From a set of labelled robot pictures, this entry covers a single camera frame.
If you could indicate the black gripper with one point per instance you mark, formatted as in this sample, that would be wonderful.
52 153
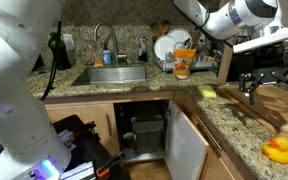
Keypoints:
270 75

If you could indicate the yellow rubber duck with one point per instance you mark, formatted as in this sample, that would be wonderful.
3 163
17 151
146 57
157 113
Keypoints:
279 151

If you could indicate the yellow-green sponge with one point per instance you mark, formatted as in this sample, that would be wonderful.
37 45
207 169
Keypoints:
207 91

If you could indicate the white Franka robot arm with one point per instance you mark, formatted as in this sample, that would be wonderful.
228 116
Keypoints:
10 100

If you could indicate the white open cabinet door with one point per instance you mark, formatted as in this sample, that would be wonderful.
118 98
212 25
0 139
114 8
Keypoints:
184 146

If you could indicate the stainless steel sink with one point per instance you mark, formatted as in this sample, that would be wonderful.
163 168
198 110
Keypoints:
117 75

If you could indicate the orange sponge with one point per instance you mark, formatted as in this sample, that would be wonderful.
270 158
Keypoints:
98 63

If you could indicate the large wooden cutting board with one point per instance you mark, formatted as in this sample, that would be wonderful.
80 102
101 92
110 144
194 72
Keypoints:
270 108

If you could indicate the black knife block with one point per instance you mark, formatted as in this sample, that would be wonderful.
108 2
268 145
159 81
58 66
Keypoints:
242 66

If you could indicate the upright wooden board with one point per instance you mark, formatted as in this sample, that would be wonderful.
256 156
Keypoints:
224 63

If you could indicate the metal dish rack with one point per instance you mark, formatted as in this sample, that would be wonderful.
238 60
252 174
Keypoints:
199 64

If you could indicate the orange plastic cup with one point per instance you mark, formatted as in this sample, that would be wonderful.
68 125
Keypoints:
184 63

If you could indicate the wooden drawer front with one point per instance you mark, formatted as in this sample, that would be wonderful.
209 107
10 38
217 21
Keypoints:
217 170

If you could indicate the white dinner plate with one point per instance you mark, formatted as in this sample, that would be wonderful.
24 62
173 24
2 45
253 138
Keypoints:
164 46
180 34

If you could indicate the wooden spoon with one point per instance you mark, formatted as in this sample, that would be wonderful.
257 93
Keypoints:
165 26
155 30

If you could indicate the gray plastic trash bin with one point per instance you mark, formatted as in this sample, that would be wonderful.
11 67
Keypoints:
147 133

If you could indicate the curved metal faucet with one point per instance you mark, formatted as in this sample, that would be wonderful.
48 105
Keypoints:
115 46

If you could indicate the blue label soap pump bottle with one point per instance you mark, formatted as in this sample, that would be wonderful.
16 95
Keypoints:
107 57

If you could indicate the orange black clamp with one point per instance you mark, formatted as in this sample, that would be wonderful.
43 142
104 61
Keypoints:
109 165
84 128

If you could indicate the wooden cabinet door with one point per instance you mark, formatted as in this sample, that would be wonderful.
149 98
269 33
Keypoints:
80 116

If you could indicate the black tool cart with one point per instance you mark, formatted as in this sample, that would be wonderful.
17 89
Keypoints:
84 146

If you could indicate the white flat device stack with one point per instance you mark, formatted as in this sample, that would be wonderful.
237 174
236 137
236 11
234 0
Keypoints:
79 171

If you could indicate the dark green glass bottle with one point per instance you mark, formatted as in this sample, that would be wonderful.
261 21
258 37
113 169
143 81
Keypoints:
60 53

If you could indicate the black stove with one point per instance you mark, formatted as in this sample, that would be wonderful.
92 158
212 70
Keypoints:
38 64

